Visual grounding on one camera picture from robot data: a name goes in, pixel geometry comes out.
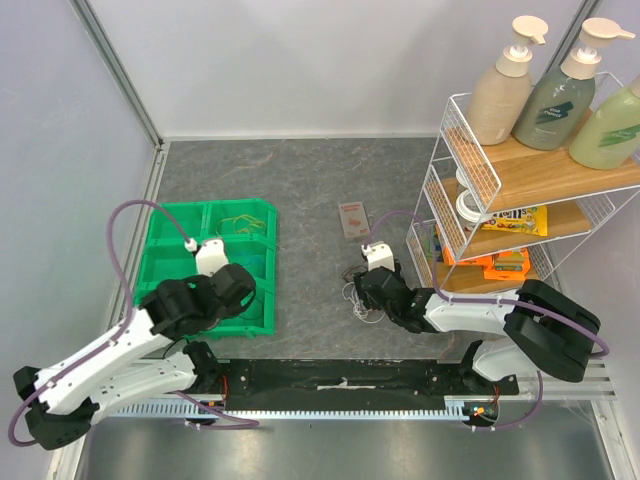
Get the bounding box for white cable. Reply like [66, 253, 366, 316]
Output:
[342, 284, 386, 325]

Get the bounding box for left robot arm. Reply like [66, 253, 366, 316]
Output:
[13, 264, 256, 450]

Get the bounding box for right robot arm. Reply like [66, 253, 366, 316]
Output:
[354, 267, 601, 383]

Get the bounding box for green divided plastic bin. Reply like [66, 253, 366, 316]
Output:
[133, 198, 278, 339]

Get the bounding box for green snack box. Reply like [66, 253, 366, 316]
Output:
[424, 226, 443, 262]

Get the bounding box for white yogurt cup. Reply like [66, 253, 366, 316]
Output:
[455, 168, 491, 225]

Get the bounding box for orange snack packet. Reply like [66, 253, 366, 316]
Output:
[441, 227, 531, 281]

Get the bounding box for yellow candy bag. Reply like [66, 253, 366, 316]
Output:
[482, 206, 548, 237]

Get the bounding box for beige pump bottle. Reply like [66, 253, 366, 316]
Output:
[465, 15, 549, 146]

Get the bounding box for grey-green pump bottle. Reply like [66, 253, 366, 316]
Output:
[512, 17, 636, 151]

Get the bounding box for light green pump bottle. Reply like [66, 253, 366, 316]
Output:
[569, 78, 639, 170]

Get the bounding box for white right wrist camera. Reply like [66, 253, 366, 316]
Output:
[361, 241, 395, 272]

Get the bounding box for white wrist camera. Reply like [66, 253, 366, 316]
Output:
[361, 241, 395, 272]
[184, 238, 229, 277]

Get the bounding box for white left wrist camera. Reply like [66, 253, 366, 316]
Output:
[184, 238, 229, 277]

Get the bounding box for white wire shelf rack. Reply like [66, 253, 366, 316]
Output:
[406, 93, 639, 293]

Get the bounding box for aluminium slotted rail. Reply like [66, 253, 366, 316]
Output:
[110, 397, 488, 421]

